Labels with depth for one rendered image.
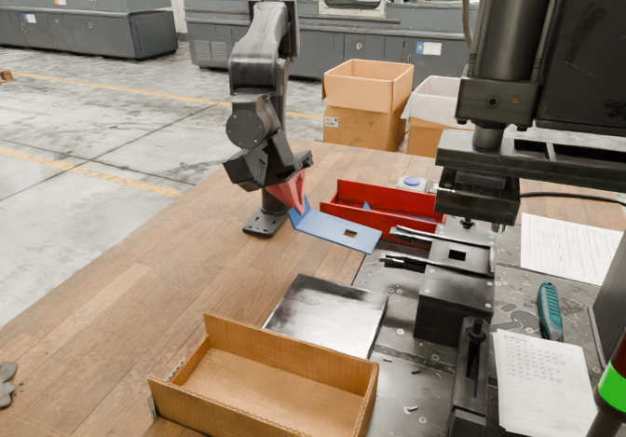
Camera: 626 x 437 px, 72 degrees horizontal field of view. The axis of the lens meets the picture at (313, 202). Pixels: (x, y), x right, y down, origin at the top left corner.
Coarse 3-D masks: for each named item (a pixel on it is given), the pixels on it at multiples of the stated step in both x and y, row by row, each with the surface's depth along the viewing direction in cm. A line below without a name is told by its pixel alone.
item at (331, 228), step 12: (288, 216) 74; (300, 216) 76; (312, 216) 78; (324, 216) 78; (300, 228) 74; (312, 228) 74; (324, 228) 75; (336, 228) 75; (348, 228) 75; (360, 228) 76; (372, 228) 76; (336, 240) 72; (348, 240) 72; (360, 240) 73; (372, 240) 73; (372, 252) 71
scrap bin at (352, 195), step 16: (336, 192) 100; (352, 192) 99; (368, 192) 98; (384, 192) 96; (400, 192) 95; (416, 192) 93; (320, 208) 90; (336, 208) 89; (352, 208) 88; (384, 208) 98; (400, 208) 97; (416, 208) 95; (432, 208) 94; (368, 224) 88; (384, 224) 86; (400, 224) 85; (416, 224) 84; (432, 224) 83; (400, 240) 87
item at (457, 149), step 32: (480, 128) 56; (448, 160) 57; (480, 160) 56; (512, 160) 54; (544, 160) 53; (576, 160) 56; (608, 160) 56; (448, 192) 55; (480, 192) 55; (512, 192) 55; (512, 224) 54
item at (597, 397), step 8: (592, 392) 41; (600, 400) 40; (600, 408) 40; (608, 408) 39; (616, 408) 39; (600, 416) 41; (608, 416) 39; (616, 416) 39; (624, 416) 38; (592, 424) 42; (600, 424) 41; (608, 424) 41; (616, 424) 40; (592, 432) 42; (600, 432) 41; (608, 432) 41; (616, 432) 41
